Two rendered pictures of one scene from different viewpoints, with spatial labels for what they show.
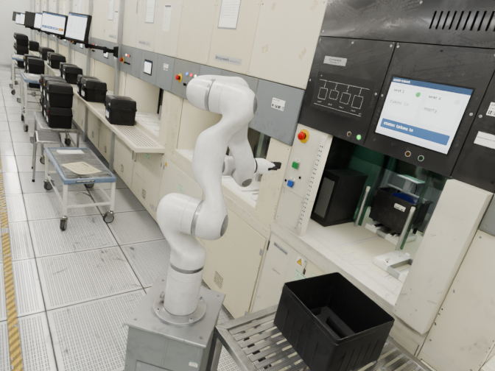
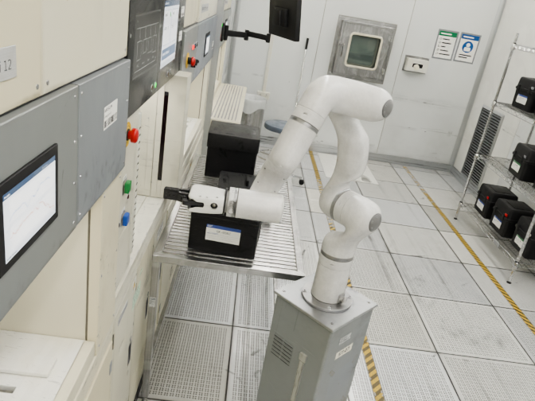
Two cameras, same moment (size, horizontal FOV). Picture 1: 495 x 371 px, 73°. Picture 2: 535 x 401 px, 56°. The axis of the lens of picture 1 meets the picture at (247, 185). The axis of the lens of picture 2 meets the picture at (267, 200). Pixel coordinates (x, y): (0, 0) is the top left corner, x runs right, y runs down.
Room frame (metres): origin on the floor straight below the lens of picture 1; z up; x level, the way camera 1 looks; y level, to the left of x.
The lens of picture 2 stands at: (2.45, 0.84, 1.76)
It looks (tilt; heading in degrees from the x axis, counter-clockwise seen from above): 22 degrees down; 215
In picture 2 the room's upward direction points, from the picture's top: 10 degrees clockwise
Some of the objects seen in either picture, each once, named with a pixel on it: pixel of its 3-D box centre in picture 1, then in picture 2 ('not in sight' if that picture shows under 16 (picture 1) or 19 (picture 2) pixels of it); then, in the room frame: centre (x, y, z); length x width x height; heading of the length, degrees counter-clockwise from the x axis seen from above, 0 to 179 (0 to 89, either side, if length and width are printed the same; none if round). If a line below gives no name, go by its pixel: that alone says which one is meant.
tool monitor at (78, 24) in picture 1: (94, 35); not in sight; (3.75, 1.91, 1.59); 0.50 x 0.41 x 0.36; 129
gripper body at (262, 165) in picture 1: (259, 165); (209, 198); (1.49, -0.04, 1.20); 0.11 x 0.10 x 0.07; 129
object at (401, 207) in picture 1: (401, 205); not in sight; (1.81, -0.87, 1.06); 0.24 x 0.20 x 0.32; 40
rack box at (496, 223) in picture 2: not in sight; (512, 219); (-2.06, 0.22, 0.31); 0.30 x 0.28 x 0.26; 39
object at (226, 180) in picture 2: not in sight; (246, 189); (0.60, -0.61, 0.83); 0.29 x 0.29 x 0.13; 41
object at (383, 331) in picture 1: (331, 320); (228, 220); (0.97, -0.38, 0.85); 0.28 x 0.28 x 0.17; 34
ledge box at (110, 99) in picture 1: (120, 110); not in sight; (3.46, 1.46, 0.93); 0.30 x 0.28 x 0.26; 36
